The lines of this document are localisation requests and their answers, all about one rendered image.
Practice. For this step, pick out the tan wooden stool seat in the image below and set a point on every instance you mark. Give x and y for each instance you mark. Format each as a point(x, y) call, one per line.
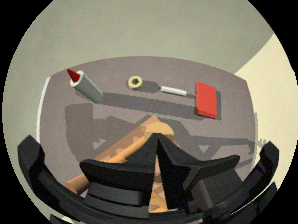
point(125, 142)

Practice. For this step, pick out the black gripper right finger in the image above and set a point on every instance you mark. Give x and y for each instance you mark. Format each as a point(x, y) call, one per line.
point(180, 171)

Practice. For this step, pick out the tan wooden stool leg frame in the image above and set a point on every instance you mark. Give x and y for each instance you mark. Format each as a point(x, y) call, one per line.
point(80, 184)

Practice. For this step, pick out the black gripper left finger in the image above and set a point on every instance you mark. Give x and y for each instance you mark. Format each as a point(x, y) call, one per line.
point(136, 174)

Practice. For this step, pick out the white cylindrical rod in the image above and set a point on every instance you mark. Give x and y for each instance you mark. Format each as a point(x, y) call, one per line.
point(173, 91)

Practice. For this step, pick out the grey bottle with red pointed cap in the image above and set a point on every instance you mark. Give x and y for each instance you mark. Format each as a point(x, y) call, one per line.
point(84, 85)

